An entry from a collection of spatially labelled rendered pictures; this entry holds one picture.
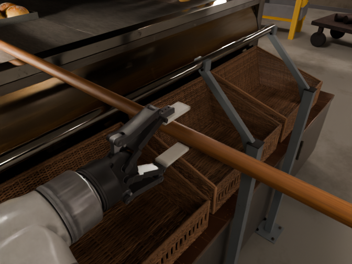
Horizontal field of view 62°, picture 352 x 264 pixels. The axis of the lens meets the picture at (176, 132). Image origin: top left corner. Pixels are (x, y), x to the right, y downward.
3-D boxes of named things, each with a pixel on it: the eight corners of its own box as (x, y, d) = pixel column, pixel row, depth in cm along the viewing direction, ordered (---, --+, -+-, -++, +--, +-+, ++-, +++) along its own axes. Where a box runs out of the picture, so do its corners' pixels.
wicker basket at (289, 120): (204, 113, 176) (207, 70, 160) (249, 81, 211) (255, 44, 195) (281, 144, 151) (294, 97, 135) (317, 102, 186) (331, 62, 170)
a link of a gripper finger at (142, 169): (128, 177, 46) (125, 185, 46) (169, 169, 55) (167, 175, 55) (111, 166, 48) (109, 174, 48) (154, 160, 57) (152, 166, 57)
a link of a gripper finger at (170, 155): (166, 165, 54) (166, 167, 55) (189, 147, 59) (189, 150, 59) (154, 158, 56) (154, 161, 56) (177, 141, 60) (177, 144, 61)
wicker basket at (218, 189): (130, 162, 140) (124, 113, 124) (201, 115, 174) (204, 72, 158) (213, 217, 114) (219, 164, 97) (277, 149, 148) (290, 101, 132)
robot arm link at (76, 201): (43, 221, 44) (76, 198, 48) (78, 256, 39) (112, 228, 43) (25, 177, 39) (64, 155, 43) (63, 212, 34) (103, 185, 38)
